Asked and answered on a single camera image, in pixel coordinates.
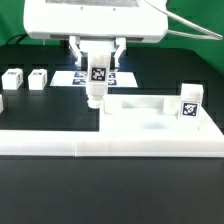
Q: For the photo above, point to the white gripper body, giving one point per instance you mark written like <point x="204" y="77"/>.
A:
<point x="134" y="20"/>

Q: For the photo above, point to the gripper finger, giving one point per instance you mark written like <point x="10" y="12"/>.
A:
<point x="80" y="56"/>
<point x="119" y="46"/>

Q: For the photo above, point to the white sheet with markers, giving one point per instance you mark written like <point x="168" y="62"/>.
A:
<point x="78" y="79"/>

